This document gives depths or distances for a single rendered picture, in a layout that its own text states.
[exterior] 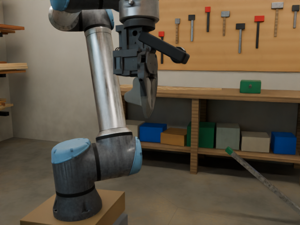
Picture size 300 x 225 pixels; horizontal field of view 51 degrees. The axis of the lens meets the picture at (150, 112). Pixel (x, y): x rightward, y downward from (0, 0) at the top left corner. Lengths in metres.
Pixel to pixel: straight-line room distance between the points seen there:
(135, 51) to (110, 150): 0.60
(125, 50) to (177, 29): 3.10
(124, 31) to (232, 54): 3.02
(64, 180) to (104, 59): 0.49
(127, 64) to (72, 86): 3.73
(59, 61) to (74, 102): 0.60
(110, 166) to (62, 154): 0.18
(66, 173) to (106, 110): 0.28
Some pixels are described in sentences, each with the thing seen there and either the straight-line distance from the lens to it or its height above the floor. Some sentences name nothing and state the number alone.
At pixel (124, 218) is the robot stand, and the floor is 0.54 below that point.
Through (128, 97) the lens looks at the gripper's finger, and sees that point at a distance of 0.69.
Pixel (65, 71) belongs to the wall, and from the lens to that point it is 4.44.
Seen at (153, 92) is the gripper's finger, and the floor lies 1.14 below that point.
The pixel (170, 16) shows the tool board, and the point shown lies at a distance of 3.83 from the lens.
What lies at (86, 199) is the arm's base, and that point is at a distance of 1.23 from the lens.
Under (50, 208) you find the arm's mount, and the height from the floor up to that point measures 0.61.
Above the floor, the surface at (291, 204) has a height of 0.15.
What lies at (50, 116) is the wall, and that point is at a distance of 4.68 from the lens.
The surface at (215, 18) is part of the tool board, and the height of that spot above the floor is 1.63.
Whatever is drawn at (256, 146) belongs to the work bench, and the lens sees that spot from 3.37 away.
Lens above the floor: 1.22
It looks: 10 degrees down
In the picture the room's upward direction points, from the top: straight up
